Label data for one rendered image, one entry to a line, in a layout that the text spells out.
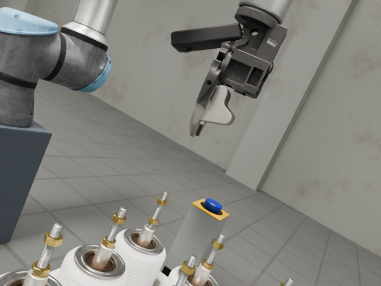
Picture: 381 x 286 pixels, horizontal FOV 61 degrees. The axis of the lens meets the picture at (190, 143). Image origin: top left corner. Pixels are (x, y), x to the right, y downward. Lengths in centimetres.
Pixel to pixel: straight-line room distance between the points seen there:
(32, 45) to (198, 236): 52
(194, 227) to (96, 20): 53
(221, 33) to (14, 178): 56
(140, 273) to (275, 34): 44
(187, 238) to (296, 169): 226
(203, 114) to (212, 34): 13
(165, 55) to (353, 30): 178
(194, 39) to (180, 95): 280
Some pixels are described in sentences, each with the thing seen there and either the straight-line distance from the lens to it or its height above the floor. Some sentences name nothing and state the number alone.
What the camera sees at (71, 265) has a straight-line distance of 49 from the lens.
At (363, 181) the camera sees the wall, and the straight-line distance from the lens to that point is 288.
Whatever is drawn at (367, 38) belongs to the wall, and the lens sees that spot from 305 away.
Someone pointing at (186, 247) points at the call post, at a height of 22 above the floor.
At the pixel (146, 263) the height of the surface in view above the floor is 24.
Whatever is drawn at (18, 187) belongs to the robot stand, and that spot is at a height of 16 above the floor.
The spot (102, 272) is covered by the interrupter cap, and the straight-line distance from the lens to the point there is 49.
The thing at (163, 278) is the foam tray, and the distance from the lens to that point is 67.
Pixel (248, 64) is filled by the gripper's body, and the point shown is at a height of 60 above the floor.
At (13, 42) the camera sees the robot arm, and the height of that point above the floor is 47.
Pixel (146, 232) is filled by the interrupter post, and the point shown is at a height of 27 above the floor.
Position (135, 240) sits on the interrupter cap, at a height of 25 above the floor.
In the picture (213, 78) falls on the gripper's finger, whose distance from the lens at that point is 49.
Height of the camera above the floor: 52
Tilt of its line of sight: 8 degrees down
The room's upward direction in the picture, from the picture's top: 25 degrees clockwise
